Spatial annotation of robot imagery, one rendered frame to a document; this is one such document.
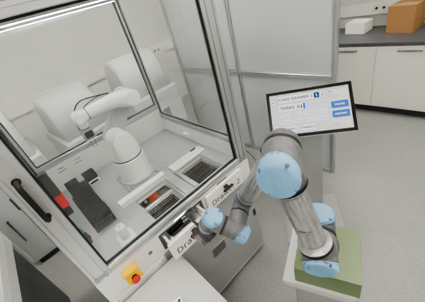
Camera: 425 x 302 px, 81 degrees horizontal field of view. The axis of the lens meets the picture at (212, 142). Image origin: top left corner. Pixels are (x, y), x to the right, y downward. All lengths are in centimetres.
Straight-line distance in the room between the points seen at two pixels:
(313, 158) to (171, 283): 124
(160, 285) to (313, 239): 80
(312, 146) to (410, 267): 105
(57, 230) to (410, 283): 206
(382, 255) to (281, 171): 173
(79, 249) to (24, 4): 85
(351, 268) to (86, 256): 105
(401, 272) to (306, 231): 147
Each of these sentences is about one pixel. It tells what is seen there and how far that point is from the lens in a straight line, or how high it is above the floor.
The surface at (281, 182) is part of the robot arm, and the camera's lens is 67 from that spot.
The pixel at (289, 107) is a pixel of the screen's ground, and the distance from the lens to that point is 170.
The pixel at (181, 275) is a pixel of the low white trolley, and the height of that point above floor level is 76.
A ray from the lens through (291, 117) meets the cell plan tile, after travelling 169.
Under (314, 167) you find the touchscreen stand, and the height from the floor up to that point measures 60.
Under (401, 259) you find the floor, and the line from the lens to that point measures 233.
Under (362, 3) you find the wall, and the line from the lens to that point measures 418.
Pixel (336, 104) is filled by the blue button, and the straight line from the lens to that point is 173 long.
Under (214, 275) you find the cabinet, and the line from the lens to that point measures 188.
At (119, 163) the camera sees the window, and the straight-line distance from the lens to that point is 108.
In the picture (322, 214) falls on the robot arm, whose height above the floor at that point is 109.
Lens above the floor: 190
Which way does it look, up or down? 32 degrees down
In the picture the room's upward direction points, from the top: 16 degrees counter-clockwise
